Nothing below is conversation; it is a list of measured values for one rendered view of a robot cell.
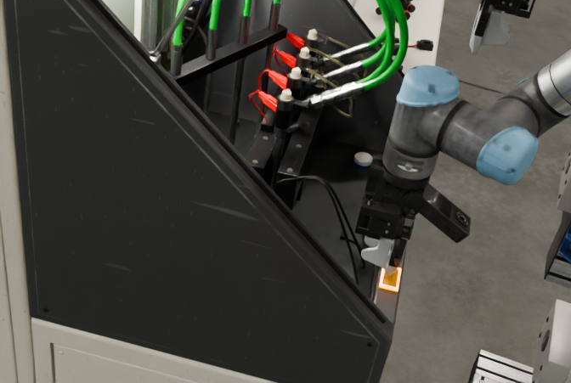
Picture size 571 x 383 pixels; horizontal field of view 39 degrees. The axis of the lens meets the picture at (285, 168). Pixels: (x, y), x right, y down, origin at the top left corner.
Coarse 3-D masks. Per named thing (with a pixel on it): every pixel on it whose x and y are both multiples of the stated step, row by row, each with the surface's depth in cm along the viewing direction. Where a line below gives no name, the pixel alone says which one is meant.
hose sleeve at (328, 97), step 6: (360, 84) 135; (342, 90) 136; (348, 90) 136; (354, 90) 135; (360, 90) 135; (324, 96) 138; (330, 96) 137; (336, 96) 137; (342, 96) 136; (348, 96) 136; (324, 102) 138; (330, 102) 138
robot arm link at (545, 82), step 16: (560, 64) 106; (528, 80) 111; (544, 80) 108; (560, 80) 106; (512, 96) 110; (528, 96) 110; (544, 96) 108; (560, 96) 106; (544, 112) 109; (560, 112) 108; (544, 128) 111
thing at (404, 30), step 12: (180, 0) 133; (396, 0) 125; (396, 12) 126; (180, 24) 136; (180, 36) 137; (408, 36) 128; (180, 48) 139; (396, 60) 131; (384, 72) 133; (372, 84) 134
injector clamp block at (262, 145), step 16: (304, 112) 160; (320, 112) 161; (304, 128) 155; (256, 144) 149; (272, 144) 150; (288, 144) 150; (304, 144) 151; (256, 160) 145; (288, 160) 147; (304, 160) 148; (288, 176) 143; (288, 192) 145
